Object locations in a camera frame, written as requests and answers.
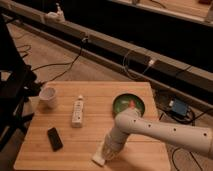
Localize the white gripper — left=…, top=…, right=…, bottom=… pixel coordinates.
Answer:
left=101, top=142, right=124, bottom=161

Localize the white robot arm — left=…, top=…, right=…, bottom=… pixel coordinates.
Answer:
left=101, top=108, right=213, bottom=160

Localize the green plate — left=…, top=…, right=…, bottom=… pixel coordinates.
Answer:
left=112, top=93, right=145, bottom=117

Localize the orange carrot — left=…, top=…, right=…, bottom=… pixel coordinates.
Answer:
left=129, top=100, right=135, bottom=108

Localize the white remote controller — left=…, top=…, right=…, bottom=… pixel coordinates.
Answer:
left=71, top=95, right=84, bottom=128

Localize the black smartphone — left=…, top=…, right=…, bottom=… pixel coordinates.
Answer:
left=47, top=128, right=63, bottom=151

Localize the blue power box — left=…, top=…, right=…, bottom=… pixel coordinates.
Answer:
left=169, top=99, right=188, bottom=116

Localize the white paper cup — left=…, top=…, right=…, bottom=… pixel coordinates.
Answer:
left=39, top=87, right=57, bottom=108

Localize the black chair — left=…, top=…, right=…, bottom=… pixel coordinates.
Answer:
left=0, top=13, right=41, bottom=152

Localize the white plug cable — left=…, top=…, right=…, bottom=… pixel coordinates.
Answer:
left=122, top=49, right=156, bottom=81

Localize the grey metal rail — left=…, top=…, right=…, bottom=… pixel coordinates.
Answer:
left=0, top=0, right=213, bottom=108

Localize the black floor cable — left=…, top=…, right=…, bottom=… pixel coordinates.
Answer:
left=31, top=38, right=88, bottom=85

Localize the white object on rail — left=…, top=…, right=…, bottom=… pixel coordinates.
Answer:
left=45, top=3, right=65, bottom=22

